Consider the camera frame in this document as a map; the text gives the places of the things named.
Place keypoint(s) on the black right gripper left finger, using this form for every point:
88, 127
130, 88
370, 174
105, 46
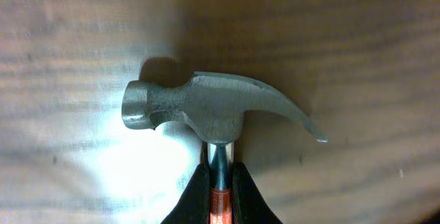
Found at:
194, 204

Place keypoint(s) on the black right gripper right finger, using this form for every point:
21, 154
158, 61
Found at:
249, 207

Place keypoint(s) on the small claw hammer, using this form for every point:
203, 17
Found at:
213, 105

